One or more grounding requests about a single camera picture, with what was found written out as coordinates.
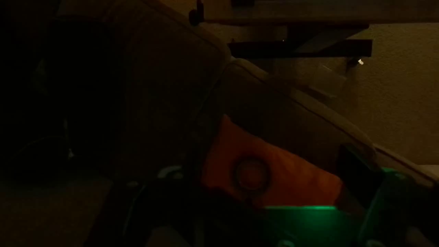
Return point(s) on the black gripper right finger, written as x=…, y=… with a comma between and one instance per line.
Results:
x=388, y=206

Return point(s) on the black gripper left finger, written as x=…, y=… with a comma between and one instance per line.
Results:
x=137, y=214

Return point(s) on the masking tape roll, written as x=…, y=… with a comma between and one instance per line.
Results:
x=250, y=174

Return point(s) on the brown fabric sofa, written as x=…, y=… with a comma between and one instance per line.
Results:
x=182, y=100

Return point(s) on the orange cushion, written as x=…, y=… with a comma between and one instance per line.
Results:
x=292, y=176

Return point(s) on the dark wooden table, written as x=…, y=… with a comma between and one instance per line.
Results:
x=302, y=28

